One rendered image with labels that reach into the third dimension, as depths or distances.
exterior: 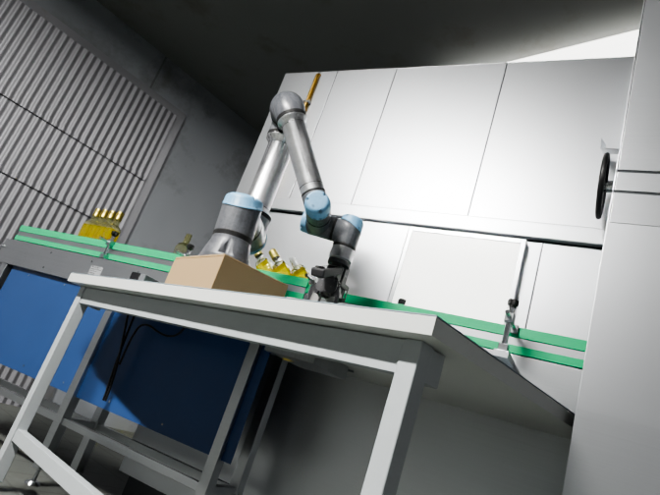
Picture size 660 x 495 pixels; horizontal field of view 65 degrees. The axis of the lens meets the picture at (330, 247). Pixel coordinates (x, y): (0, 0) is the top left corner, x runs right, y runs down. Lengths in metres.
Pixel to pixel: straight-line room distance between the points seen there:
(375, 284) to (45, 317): 1.46
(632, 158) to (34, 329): 2.35
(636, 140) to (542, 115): 0.62
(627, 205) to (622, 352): 0.39
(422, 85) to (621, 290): 1.36
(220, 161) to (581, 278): 3.55
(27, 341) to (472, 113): 2.13
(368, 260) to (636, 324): 0.98
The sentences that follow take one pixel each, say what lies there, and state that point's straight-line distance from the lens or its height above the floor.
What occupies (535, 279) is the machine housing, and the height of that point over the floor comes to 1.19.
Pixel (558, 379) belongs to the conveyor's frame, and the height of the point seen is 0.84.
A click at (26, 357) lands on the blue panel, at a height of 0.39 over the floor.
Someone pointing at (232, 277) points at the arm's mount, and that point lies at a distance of 1.37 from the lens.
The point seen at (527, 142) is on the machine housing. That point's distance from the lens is 2.15.
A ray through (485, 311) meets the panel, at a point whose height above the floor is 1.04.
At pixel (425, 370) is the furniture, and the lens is 0.92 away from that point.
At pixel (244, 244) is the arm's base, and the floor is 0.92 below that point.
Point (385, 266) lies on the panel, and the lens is 1.99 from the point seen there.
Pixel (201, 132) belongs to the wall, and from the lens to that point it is 4.73.
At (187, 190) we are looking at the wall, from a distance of 4.58.
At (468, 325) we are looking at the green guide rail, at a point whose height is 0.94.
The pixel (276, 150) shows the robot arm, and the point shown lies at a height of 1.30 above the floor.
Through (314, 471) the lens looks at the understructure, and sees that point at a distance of 1.94.
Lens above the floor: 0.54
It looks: 18 degrees up
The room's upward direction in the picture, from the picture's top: 19 degrees clockwise
